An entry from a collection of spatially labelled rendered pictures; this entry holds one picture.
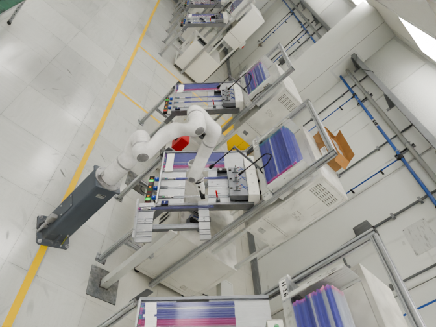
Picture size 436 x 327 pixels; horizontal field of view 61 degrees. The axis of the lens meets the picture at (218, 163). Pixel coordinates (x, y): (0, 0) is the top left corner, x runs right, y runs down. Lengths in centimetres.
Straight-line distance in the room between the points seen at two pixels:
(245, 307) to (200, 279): 120
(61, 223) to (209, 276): 128
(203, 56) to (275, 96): 342
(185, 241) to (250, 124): 160
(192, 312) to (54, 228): 124
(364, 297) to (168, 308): 101
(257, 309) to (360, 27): 441
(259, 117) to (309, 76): 198
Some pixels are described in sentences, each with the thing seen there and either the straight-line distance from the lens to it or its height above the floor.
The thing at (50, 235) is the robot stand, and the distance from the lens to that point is 295.
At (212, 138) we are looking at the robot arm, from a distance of 237.
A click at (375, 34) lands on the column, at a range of 585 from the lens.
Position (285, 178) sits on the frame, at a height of 153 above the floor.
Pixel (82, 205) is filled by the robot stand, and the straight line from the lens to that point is 267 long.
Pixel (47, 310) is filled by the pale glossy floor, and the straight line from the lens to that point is 279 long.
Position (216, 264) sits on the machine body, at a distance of 316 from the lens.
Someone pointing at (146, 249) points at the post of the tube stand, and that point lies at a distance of 266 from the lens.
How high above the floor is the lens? 227
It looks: 23 degrees down
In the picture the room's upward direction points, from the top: 50 degrees clockwise
